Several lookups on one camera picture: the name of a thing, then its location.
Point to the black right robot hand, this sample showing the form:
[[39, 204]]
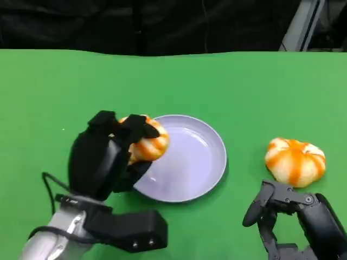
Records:
[[320, 222]]

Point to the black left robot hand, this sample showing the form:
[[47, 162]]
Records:
[[95, 162]]

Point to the orange and white bread roll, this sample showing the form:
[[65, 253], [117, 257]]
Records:
[[151, 146], [295, 162]]

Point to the lilac plate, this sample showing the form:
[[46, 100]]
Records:
[[189, 162]]

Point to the green table cloth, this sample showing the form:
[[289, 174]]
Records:
[[173, 86]]

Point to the black backdrop curtain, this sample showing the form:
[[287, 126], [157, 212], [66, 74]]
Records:
[[141, 24]]

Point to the grey metal stand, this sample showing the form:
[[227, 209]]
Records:
[[301, 25]]

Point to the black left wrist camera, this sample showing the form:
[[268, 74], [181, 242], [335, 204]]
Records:
[[130, 227]]

